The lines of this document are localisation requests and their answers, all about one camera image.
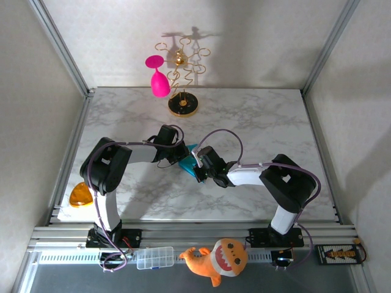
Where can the blue paper sheet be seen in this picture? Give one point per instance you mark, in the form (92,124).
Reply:
(186,166)

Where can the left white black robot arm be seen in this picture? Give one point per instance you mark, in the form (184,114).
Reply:
(104,166)

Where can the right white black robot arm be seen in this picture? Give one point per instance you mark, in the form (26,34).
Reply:
(287,183)

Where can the pink wine glass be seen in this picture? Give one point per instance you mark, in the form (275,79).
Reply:
(159,82)

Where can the orange shark plush toy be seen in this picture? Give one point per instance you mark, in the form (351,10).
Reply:
(220,259)

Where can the orange translucent plate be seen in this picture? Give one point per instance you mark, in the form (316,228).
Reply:
(81,195)

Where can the clear plastic compartment box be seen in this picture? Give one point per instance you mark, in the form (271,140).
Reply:
(155,258)

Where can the black controller box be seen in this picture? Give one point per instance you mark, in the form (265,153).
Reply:
(111,258)
(282,258)

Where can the black power distribution board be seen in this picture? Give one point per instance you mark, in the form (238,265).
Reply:
(337,254)

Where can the aluminium front frame rail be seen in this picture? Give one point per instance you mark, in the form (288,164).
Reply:
(195,232)

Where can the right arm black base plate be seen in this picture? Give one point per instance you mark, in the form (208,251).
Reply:
(259,238)

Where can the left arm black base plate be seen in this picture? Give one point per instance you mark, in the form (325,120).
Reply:
(131,238)

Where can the aluminium side frame rail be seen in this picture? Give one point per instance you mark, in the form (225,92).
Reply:
(323,158)
(68,158)

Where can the aluminium frame post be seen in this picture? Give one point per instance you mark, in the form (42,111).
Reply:
(61,45)
(330,45)

